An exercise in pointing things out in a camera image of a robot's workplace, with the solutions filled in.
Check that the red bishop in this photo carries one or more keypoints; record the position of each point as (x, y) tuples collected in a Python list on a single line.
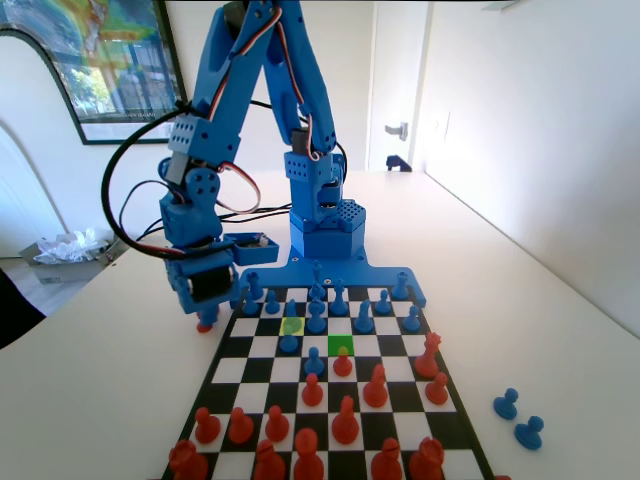
[(387, 465), (270, 465)]

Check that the blue pawn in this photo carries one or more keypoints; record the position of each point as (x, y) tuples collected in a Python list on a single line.
[(529, 435), (315, 324), (249, 310), (313, 365), (289, 345), (411, 322), (506, 406), (271, 306), (382, 305)]

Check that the cardboard box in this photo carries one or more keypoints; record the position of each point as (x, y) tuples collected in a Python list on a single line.
[(60, 274)]

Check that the blue queen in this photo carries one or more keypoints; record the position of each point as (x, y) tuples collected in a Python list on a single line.
[(339, 305)]

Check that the black and white chessboard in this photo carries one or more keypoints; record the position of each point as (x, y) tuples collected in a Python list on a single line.
[(390, 345)]

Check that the black framed poster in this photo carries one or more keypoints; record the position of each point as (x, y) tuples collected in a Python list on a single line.
[(125, 75)]

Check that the crumpled white plastic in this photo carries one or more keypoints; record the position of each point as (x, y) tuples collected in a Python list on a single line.
[(65, 247)]

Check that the blue base plate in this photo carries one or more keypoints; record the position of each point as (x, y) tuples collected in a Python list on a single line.
[(360, 275)]

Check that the red knight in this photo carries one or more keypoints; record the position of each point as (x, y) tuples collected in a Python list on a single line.
[(375, 392), (345, 427)]

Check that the blue bishop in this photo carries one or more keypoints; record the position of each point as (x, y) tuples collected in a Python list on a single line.
[(316, 294)]

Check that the red pawn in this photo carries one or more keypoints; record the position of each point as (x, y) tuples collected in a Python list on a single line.
[(276, 427), (240, 430), (206, 429), (204, 328), (437, 394), (312, 395), (342, 367)]

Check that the red king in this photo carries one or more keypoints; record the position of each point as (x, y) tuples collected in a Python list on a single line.
[(307, 460)]

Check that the dark clothed person body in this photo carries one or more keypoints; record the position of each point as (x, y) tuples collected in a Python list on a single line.
[(15, 305)]

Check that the blue geared gripper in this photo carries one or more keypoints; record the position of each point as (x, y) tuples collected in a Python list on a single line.
[(209, 286)]

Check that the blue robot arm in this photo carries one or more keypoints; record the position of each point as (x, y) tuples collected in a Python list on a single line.
[(305, 100)]

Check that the blue gripper camera box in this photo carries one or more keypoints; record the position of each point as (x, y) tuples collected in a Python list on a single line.
[(255, 255)]

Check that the blue king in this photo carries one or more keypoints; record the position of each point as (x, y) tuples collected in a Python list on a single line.
[(317, 275)]

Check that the blue rook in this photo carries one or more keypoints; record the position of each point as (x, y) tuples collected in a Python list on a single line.
[(254, 289), (400, 289)]

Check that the white door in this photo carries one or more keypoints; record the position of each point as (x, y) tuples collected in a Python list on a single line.
[(400, 60)]

